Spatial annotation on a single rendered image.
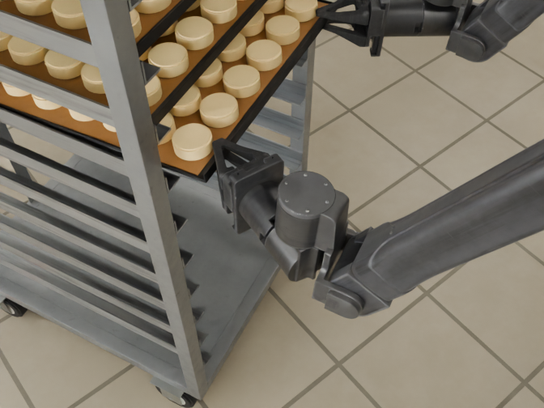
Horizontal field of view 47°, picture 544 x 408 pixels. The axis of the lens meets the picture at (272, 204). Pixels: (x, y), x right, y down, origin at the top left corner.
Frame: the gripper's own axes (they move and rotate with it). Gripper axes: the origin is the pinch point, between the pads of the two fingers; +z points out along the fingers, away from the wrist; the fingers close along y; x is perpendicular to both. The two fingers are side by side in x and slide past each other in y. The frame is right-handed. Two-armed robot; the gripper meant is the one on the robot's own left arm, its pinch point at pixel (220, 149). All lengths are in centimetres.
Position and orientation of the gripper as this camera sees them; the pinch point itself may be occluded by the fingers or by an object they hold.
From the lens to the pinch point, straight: 78.8
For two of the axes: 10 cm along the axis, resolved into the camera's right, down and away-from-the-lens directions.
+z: -5.4, -6.8, 5.0
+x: -8.4, 4.2, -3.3
